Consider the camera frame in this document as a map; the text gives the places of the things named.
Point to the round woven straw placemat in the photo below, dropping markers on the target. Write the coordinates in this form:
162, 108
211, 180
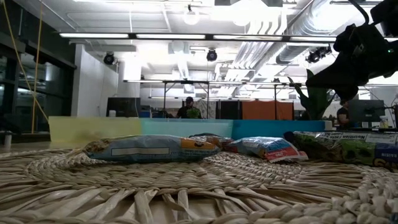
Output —
186, 193

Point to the teal plastic bin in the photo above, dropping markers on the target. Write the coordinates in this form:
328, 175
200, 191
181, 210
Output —
186, 127

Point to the globe pendant lamp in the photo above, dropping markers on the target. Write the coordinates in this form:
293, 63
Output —
191, 15

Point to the green snack packet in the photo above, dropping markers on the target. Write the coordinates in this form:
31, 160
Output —
345, 149

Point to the yellow plastic bin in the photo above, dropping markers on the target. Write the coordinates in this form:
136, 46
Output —
93, 126

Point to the black partition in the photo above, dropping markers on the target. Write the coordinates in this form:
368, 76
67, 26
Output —
228, 109

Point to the blue plastic bin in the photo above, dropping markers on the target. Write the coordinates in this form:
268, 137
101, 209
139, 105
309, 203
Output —
280, 127

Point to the silver ceiling duct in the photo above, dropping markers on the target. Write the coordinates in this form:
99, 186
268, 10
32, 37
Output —
298, 37

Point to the blue red-ended granola bar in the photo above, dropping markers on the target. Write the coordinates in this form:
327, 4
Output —
267, 148

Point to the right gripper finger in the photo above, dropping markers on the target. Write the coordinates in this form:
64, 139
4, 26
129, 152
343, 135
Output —
326, 80

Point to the white short post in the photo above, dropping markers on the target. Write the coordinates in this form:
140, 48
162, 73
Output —
7, 140

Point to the orange partition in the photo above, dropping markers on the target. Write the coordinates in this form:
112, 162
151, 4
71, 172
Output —
267, 109

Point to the orange blue granola bar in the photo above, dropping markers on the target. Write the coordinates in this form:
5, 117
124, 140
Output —
149, 149

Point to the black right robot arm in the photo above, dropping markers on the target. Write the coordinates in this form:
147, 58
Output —
388, 15

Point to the person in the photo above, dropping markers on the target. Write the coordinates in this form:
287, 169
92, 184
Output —
343, 116
186, 112

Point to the black workstation frame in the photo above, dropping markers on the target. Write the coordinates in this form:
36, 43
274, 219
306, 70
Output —
186, 82

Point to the long ceiling light fixture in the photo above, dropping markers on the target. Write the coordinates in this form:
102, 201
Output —
210, 37

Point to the black ceiling spotlight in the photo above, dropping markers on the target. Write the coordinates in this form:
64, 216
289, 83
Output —
211, 55
317, 55
109, 58

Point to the computer monitor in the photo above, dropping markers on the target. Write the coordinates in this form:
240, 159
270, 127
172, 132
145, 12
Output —
366, 111

